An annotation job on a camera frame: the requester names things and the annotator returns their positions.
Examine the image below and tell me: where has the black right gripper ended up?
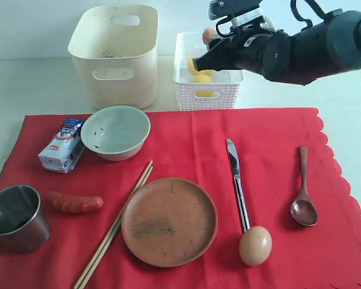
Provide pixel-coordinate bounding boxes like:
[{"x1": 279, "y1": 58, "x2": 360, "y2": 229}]
[{"x1": 193, "y1": 31, "x2": 277, "y2": 72}]

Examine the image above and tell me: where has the orange fried nugget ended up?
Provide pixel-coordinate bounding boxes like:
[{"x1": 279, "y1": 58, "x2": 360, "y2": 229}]
[{"x1": 202, "y1": 28, "x2": 220, "y2": 45}]

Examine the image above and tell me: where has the yellow cheese wedge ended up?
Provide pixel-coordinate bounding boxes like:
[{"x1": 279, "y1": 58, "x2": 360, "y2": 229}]
[{"x1": 187, "y1": 58, "x2": 214, "y2": 76}]

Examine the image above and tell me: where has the yellow lemon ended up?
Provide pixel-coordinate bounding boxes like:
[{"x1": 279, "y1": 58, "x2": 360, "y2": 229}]
[{"x1": 188, "y1": 74, "x2": 215, "y2": 98}]

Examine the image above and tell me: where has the blue white milk carton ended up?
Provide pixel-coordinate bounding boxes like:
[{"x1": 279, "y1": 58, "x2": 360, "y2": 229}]
[{"x1": 38, "y1": 117, "x2": 85, "y2": 174}]

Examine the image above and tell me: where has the brown egg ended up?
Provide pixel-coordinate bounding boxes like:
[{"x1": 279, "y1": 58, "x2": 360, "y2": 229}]
[{"x1": 239, "y1": 226, "x2": 272, "y2": 267}]

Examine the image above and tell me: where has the red sausage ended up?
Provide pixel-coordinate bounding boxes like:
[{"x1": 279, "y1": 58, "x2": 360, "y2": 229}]
[{"x1": 46, "y1": 191, "x2": 104, "y2": 214}]

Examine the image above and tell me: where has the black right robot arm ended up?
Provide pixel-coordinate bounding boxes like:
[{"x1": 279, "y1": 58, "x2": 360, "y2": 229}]
[{"x1": 193, "y1": 1, "x2": 361, "y2": 85}]

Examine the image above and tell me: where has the white perforated basket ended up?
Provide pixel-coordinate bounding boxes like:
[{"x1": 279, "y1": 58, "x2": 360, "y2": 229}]
[{"x1": 173, "y1": 32, "x2": 244, "y2": 111}]

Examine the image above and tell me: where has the cream plastic tub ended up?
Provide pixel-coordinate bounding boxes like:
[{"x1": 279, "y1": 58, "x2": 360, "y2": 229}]
[{"x1": 68, "y1": 5, "x2": 158, "y2": 109}]

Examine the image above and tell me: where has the steel table knife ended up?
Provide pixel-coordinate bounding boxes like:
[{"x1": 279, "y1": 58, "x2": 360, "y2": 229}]
[{"x1": 226, "y1": 138, "x2": 250, "y2": 232}]

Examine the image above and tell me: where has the white ceramic bowl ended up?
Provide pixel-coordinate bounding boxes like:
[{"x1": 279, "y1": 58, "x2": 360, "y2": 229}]
[{"x1": 81, "y1": 105, "x2": 151, "y2": 161}]

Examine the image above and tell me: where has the wooden chopstick left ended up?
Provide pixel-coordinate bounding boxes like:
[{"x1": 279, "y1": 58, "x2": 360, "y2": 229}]
[{"x1": 73, "y1": 160, "x2": 153, "y2": 289}]

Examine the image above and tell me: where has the red tablecloth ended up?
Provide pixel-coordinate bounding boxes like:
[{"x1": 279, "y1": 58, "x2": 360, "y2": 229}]
[{"x1": 0, "y1": 108, "x2": 361, "y2": 288}]

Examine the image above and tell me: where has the brown wooden plate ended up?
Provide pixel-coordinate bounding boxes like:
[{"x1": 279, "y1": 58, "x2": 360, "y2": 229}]
[{"x1": 121, "y1": 178, "x2": 218, "y2": 268}]

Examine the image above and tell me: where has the brown wooden spoon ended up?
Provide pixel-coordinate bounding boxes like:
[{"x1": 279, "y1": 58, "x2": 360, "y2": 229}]
[{"x1": 291, "y1": 146, "x2": 318, "y2": 227}]

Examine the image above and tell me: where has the stainless steel cup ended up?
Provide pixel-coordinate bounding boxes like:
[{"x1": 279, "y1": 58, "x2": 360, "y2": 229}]
[{"x1": 0, "y1": 184, "x2": 51, "y2": 253}]

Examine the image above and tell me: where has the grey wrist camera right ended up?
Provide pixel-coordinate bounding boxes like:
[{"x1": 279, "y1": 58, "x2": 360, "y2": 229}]
[{"x1": 208, "y1": 0, "x2": 262, "y2": 20}]

